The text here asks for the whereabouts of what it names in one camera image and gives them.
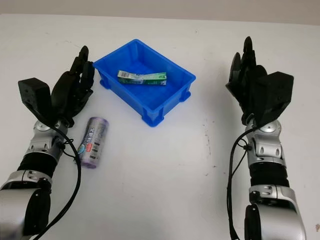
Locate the blue plastic tray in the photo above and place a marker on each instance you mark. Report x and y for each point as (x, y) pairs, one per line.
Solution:
(155, 100)

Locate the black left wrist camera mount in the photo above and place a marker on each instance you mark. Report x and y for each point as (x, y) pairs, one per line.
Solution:
(33, 95)

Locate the green toothpaste box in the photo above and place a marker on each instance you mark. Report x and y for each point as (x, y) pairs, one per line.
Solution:
(150, 78)

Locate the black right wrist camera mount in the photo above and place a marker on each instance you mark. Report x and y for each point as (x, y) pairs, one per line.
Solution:
(276, 95)

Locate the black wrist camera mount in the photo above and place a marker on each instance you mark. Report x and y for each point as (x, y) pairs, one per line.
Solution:
(33, 95)
(276, 95)

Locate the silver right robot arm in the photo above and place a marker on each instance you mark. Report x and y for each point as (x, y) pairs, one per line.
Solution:
(268, 155)

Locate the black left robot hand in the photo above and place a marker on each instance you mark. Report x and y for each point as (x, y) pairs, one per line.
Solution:
(65, 95)

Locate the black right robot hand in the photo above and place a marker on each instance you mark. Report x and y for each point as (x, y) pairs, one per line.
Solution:
(247, 85)

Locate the purple cylindrical bag roll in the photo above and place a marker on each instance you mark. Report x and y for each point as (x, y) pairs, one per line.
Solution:
(94, 142)

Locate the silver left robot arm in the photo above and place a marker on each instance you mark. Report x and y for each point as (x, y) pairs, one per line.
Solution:
(41, 147)

